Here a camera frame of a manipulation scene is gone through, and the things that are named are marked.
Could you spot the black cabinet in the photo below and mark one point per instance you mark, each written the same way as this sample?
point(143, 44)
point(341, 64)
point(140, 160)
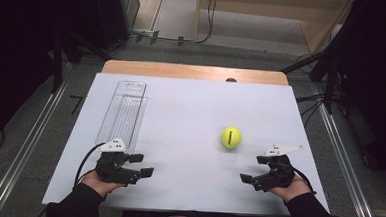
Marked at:
point(116, 11)

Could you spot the clear plastic container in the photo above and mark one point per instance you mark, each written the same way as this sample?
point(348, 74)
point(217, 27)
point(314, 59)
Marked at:
point(124, 111)

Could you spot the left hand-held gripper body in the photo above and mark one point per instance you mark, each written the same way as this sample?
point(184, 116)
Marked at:
point(113, 167)

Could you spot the person's left hand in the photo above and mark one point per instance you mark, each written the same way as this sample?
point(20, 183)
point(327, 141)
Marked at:
point(98, 184)

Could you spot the black curtain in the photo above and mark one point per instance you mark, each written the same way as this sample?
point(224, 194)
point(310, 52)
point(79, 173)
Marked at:
point(379, 81)
point(14, 45)

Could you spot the wooden shelf frame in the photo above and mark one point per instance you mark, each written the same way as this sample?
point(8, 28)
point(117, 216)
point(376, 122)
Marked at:
point(269, 5)

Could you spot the yellow tennis ball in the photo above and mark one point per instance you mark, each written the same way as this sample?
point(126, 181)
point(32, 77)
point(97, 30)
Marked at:
point(231, 137)

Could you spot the person's right hand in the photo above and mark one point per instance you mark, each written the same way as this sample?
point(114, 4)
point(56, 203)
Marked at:
point(292, 191)

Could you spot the wooden table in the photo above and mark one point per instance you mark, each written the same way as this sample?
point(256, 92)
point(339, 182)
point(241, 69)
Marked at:
point(169, 70)

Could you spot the white table sheet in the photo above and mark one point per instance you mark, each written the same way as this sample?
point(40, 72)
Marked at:
point(184, 168)

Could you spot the metal floor rail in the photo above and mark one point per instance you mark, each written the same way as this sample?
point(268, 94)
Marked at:
point(21, 156)
point(348, 173)

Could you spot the dark table grommet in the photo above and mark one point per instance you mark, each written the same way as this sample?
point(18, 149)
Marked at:
point(231, 79)

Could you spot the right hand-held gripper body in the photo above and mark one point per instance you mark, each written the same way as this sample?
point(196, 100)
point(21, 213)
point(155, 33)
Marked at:
point(276, 174)

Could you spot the black stand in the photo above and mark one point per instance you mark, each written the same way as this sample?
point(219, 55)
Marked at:
point(326, 67)
point(58, 61)

